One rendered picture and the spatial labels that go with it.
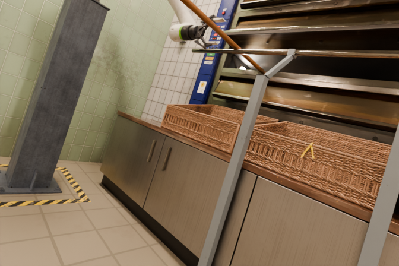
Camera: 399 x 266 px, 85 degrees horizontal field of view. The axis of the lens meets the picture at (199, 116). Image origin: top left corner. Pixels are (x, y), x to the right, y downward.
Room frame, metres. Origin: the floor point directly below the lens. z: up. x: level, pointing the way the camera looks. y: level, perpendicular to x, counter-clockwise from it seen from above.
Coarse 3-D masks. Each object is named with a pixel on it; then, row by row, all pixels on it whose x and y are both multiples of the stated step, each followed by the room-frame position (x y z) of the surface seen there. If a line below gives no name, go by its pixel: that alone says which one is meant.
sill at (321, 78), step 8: (232, 72) 1.76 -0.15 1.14; (240, 72) 1.70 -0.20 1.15; (248, 72) 1.66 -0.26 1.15; (256, 72) 1.61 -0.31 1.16; (264, 72) 1.57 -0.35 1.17; (280, 72) 1.50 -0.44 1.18; (312, 80) 1.35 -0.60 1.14; (320, 80) 1.33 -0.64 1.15; (328, 80) 1.30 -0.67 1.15; (336, 80) 1.27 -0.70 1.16; (344, 80) 1.24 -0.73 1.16; (352, 80) 1.22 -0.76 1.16; (360, 80) 1.19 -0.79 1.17; (368, 80) 1.17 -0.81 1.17; (376, 80) 1.15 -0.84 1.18; (392, 88) 1.10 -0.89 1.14
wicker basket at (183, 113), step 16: (176, 112) 1.35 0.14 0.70; (192, 112) 1.26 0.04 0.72; (208, 112) 1.73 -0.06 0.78; (224, 112) 1.66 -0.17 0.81; (240, 112) 1.59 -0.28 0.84; (176, 128) 1.32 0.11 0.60; (192, 128) 1.64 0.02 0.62; (208, 128) 1.68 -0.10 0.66; (224, 128) 1.11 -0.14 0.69; (208, 144) 1.15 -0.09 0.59; (224, 144) 1.09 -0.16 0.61
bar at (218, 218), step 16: (256, 80) 0.92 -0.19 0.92; (256, 96) 0.91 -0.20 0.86; (256, 112) 0.92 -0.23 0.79; (240, 128) 0.93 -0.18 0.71; (240, 144) 0.91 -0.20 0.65; (240, 160) 0.91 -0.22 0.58; (384, 176) 0.61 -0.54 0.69; (224, 192) 0.91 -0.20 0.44; (384, 192) 0.60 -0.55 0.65; (224, 208) 0.91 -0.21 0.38; (384, 208) 0.60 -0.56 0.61; (384, 224) 0.59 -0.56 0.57; (208, 240) 0.92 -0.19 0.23; (368, 240) 0.61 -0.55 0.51; (384, 240) 0.59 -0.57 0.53; (208, 256) 0.90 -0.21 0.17; (368, 256) 0.60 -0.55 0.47
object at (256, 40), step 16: (240, 32) 1.60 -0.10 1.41; (256, 32) 1.51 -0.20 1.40; (272, 32) 1.43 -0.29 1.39; (288, 32) 1.36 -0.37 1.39; (304, 32) 1.30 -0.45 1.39; (320, 32) 1.24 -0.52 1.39; (336, 32) 1.19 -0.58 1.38; (352, 32) 1.15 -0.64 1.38; (368, 32) 1.11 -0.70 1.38; (384, 32) 1.07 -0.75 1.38; (256, 48) 1.68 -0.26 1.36; (272, 48) 1.60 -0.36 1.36; (288, 48) 1.52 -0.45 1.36; (304, 48) 1.44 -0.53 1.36; (320, 48) 1.38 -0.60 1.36; (336, 48) 1.32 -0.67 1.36; (352, 48) 1.26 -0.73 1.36; (368, 48) 1.21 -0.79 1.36; (384, 48) 1.17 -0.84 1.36
